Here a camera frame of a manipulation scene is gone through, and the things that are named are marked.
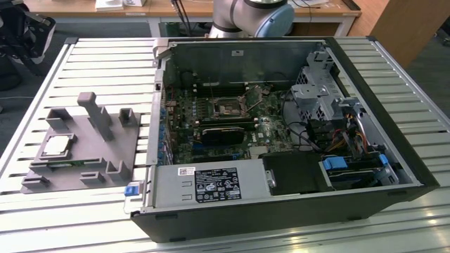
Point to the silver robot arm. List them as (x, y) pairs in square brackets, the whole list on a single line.
[(232, 15)]

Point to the black RAM slot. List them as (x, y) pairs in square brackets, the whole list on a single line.
[(250, 127), (225, 94), (225, 124), (225, 87), (225, 91), (225, 84), (225, 120)]

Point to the CPU socket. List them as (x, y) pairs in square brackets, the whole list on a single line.
[(229, 106)]

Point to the wooden cabinet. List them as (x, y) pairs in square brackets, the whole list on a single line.
[(404, 26)]

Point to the silver chipset heat sink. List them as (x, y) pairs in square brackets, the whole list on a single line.
[(258, 153)]

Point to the black plastic shroud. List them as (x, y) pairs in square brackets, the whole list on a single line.
[(296, 174)]

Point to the green RAM stick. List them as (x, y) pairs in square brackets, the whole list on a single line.
[(67, 164)]

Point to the white box with dark print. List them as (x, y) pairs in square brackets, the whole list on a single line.
[(136, 2)]

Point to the blue expansion slot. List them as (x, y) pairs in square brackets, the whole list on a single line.
[(197, 144)]

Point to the metal drive cage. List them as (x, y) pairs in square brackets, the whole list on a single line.
[(317, 92)]

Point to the blue disk carrier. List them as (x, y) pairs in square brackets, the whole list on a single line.
[(335, 163)]

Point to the thin metal locking lever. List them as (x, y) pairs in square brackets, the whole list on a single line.
[(212, 89)]

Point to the grey parts rack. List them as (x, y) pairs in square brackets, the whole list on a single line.
[(85, 147)]

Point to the blue plastic drive clip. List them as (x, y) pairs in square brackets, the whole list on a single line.
[(384, 160)]

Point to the black graphics card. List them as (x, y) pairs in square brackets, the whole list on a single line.
[(222, 137)]

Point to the black open PC case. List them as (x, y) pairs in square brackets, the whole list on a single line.
[(246, 224)]

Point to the wooden desk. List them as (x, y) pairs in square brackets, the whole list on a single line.
[(70, 13)]

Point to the silver power supply unit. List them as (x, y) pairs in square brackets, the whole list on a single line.
[(169, 189)]

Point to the blue case latch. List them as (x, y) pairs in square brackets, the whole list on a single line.
[(132, 191)]

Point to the white paper sheet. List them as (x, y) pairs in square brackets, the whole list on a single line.
[(317, 2)]

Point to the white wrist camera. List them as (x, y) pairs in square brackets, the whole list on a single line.
[(50, 39)]

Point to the green motherboard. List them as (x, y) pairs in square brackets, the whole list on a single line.
[(274, 131)]

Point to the silver CPU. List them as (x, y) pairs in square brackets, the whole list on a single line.
[(58, 145)]

